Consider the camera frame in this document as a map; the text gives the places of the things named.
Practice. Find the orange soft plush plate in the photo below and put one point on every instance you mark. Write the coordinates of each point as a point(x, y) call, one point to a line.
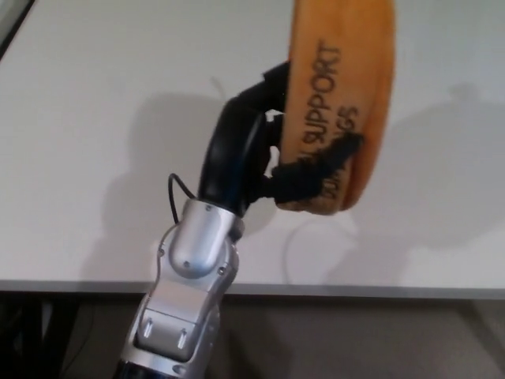
point(339, 98)

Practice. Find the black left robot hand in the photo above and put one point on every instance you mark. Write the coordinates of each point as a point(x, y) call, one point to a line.
point(229, 150)

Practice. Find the dark table leg frame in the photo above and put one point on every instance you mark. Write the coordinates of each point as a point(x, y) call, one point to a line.
point(39, 339)

